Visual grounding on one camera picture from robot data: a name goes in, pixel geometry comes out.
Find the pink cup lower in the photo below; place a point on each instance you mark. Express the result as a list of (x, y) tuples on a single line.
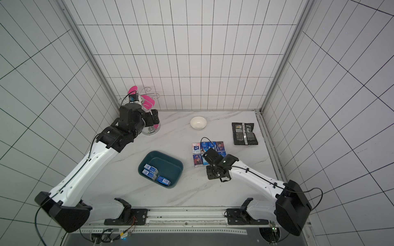
[(148, 103)]

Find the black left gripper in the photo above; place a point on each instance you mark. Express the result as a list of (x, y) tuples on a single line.
[(149, 116)]

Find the pink cup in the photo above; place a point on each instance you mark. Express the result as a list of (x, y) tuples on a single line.
[(133, 90), (148, 103)]

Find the blue tissue pack front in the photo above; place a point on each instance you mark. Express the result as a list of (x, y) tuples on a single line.
[(164, 181)]

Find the pink cup upper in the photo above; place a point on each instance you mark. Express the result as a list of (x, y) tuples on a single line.
[(133, 90)]

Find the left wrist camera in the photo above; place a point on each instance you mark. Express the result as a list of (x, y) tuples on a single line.
[(133, 98)]

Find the blue red pocket tissue pack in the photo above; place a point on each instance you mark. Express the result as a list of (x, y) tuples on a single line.
[(220, 146)]

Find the light blue tissue pack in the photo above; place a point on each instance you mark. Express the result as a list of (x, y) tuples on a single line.
[(204, 160)]

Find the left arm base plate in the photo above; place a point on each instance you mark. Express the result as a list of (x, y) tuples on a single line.
[(129, 217)]

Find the teal storage tray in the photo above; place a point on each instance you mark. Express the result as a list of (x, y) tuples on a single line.
[(156, 164)]

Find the blue red pack second row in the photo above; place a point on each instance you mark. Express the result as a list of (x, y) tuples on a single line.
[(198, 161)]

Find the chrome cup holder stand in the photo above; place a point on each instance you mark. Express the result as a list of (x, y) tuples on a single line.
[(151, 118)]

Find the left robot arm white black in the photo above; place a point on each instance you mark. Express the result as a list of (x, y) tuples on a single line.
[(64, 202)]

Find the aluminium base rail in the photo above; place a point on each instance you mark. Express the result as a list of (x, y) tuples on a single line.
[(184, 215)]

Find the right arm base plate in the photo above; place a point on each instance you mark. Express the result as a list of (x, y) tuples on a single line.
[(241, 217)]

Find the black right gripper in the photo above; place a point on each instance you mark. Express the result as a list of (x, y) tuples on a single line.
[(214, 172)]

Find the blue white pocket tissue pack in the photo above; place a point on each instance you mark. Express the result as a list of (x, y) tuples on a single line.
[(212, 145)]

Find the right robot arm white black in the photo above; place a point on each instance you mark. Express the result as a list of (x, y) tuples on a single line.
[(285, 203)]

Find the white bowl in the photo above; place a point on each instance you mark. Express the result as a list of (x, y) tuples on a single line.
[(198, 122)]

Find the black snack bag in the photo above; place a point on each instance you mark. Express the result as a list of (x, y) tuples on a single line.
[(243, 134)]

